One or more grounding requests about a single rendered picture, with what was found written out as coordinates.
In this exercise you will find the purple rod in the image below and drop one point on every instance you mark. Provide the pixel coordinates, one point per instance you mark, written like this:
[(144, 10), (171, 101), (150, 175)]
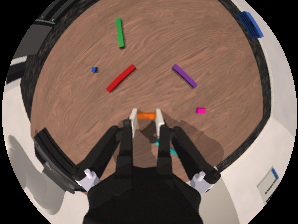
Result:
[(184, 75)]

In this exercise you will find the red rod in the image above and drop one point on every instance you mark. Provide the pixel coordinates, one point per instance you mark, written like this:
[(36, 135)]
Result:
[(120, 78)]

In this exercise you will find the orange rod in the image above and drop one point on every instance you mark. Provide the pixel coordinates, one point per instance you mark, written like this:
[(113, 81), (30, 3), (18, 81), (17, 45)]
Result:
[(146, 115)]

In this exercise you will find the green rod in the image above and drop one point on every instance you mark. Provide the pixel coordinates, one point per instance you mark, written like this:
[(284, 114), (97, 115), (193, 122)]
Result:
[(120, 33)]

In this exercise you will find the turquoise rod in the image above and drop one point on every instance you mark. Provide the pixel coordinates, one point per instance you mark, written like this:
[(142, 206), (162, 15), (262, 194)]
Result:
[(171, 149)]

